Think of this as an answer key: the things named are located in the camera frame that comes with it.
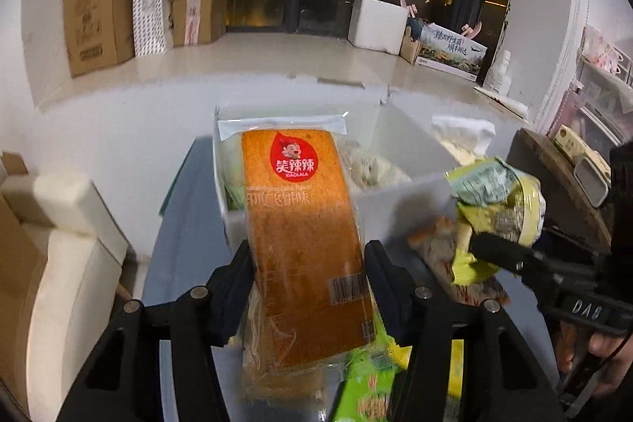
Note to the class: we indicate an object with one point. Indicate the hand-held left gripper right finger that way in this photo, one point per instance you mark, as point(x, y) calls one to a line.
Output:
point(382, 286)

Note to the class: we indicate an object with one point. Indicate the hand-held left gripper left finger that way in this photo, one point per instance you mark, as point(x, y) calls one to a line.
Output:
point(236, 291)

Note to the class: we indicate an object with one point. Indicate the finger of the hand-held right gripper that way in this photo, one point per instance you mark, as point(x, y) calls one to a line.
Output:
point(509, 254)

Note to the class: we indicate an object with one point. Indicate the yellow-green snack packet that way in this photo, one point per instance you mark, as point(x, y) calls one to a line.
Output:
point(494, 194)

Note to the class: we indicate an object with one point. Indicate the white storage box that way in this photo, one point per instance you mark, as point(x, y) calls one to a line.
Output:
point(405, 204)

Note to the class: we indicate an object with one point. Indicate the orange cake snack packet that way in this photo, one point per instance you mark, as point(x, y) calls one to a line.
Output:
point(296, 229)

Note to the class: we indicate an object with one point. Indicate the clear packet of pale snacks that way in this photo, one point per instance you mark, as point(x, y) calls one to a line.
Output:
point(376, 172)

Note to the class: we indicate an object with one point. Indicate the person's right hand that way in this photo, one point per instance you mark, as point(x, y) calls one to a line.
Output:
point(608, 348)

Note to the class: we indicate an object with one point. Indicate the brown snack packet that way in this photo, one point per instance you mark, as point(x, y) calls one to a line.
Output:
point(435, 249)

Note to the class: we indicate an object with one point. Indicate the blue-grey tablecloth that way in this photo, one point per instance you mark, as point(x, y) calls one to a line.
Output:
point(193, 224)

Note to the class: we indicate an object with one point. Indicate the round wooden side table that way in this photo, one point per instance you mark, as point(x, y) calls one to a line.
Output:
point(554, 184)

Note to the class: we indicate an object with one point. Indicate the white alarm clock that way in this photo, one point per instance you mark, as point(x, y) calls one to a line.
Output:
point(591, 182)

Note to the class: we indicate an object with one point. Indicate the bright green snack packet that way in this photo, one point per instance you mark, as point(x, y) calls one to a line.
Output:
point(366, 395)

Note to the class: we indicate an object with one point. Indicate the pale green snack packet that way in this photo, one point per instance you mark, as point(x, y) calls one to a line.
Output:
point(232, 175)

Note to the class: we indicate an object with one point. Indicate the small cream tissue box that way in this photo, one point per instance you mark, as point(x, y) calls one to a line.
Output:
point(568, 142)

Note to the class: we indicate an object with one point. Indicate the cream tissue pack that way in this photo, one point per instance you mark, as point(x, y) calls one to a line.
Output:
point(465, 130)

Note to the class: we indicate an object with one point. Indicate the white tube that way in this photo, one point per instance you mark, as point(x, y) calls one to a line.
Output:
point(504, 101)

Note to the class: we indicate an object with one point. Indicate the cream sofa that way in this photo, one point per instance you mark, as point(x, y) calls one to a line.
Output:
point(74, 278)

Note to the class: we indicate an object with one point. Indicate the clear plastic drawer organizer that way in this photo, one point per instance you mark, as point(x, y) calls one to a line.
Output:
point(603, 115)

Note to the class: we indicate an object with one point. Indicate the white plastic bottle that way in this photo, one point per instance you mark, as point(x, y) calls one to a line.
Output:
point(499, 73)

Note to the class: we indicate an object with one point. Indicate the printed landscape carton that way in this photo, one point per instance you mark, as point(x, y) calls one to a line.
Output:
point(445, 51)

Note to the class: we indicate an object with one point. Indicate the flat cardboard sheet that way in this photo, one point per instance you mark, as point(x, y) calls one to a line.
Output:
point(15, 264)

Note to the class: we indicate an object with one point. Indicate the floral pouch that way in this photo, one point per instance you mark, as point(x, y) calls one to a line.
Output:
point(603, 51)

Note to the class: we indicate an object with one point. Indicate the small brown carton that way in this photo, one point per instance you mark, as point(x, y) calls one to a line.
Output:
point(409, 49)

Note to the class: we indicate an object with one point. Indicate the small cardboard piece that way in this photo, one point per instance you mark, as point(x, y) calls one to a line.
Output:
point(12, 165)

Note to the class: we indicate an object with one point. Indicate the white foam box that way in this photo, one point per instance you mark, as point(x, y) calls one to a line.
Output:
point(376, 26)

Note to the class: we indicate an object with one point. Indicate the small open cardboard box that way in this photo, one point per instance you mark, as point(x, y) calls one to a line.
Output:
point(198, 21)

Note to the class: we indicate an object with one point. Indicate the large cardboard box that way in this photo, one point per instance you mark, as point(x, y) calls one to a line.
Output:
point(99, 16)

